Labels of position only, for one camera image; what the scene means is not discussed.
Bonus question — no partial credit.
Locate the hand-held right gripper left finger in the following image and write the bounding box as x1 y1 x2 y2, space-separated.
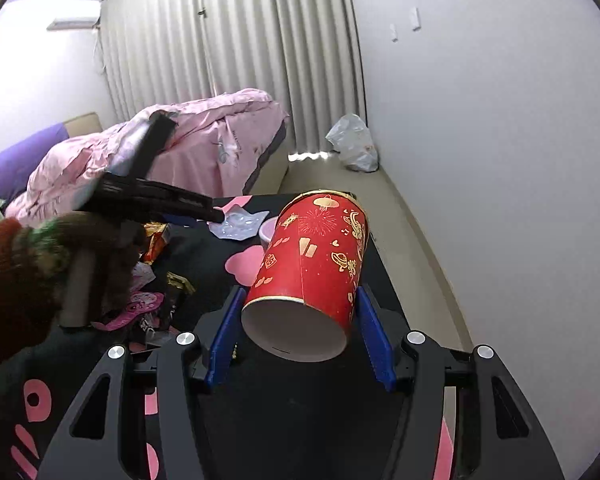
37 285 248 480

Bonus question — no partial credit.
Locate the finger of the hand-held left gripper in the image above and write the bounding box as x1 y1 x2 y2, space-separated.
179 190 229 226

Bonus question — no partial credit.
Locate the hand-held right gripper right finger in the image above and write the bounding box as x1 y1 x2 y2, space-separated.
355 285 566 480

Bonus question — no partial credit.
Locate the black snack wrapper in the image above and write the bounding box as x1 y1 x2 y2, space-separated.
161 270 196 332

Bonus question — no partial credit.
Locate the red paper cup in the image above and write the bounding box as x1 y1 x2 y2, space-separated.
240 189 371 363

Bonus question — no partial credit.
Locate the red gold snack wrapper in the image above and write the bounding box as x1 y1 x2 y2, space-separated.
140 221 173 266

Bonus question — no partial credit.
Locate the pink cup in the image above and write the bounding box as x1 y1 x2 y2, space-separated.
259 217 281 252

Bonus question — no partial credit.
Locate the pink floral blanket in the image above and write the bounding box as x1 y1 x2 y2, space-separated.
5 88 291 226

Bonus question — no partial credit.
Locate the black pink-print tablecloth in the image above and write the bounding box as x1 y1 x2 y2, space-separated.
0 191 461 480

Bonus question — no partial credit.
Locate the pink white snack wrapper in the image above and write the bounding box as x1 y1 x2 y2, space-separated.
100 290 166 333

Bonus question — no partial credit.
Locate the purple pillow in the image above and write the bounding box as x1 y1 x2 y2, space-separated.
0 122 71 198

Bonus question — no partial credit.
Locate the white plastic bag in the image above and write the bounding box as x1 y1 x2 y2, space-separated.
325 113 381 173

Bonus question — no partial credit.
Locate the beige pleated curtain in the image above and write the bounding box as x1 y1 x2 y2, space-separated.
100 0 368 196

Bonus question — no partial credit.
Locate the white air conditioner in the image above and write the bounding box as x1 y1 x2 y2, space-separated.
47 14 101 31

